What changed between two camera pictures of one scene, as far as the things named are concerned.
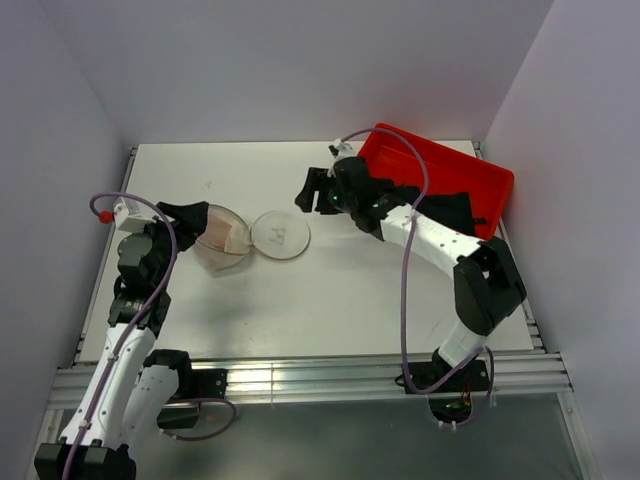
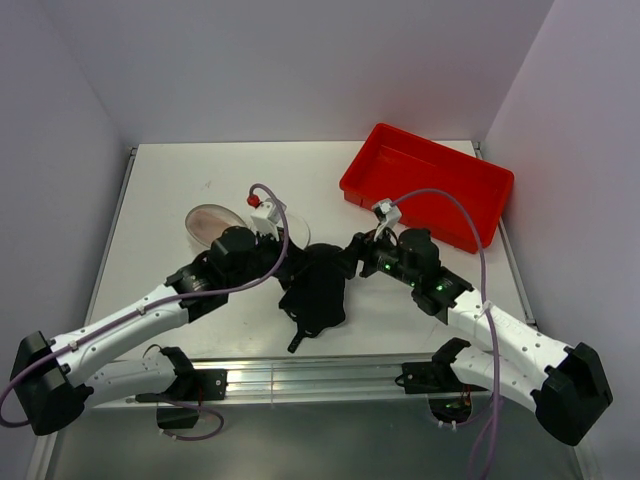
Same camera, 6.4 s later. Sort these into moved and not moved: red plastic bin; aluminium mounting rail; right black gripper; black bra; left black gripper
Moved: right black gripper; left black gripper; black bra
Not moved: red plastic bin; aluminium mounting rail
